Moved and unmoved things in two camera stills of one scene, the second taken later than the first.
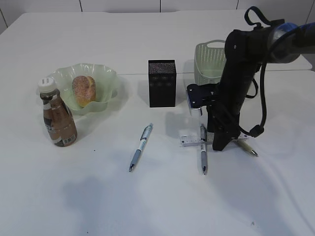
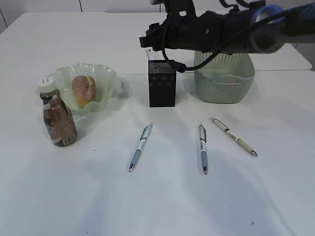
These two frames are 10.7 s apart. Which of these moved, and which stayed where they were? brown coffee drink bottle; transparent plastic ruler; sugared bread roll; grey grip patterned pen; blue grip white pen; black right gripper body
Moved: transparent plastic ruler; black right gripper body
Stayed: grey grip patterned pen; blue grip white pen; brown coffee drink bottle; sugared bread roll
